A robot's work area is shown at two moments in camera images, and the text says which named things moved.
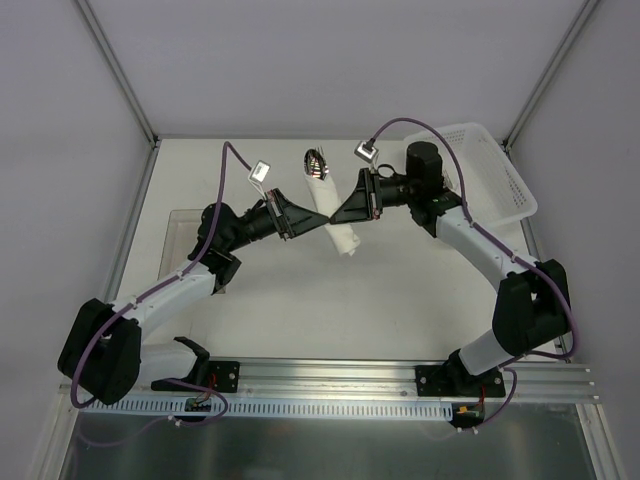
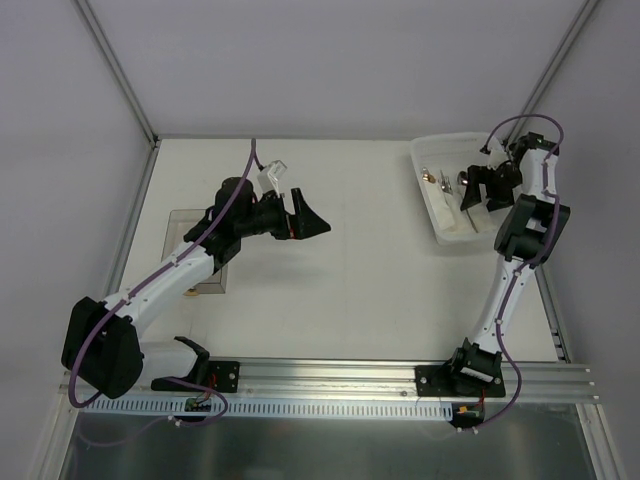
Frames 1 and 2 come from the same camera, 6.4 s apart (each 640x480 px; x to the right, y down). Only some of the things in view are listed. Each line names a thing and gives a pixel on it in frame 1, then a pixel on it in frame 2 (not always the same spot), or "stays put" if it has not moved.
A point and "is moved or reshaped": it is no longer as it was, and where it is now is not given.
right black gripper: x=373 y=194 to x=486 y=181
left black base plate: x=219 y=375 stays put
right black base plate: x=454 y=379 stays put
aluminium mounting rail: x=559 y=380 stays put
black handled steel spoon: x=315 y=164 is moved or reshaped
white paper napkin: x=344 y=238 to x=482 y=218
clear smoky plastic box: x=181 y=241 stays put
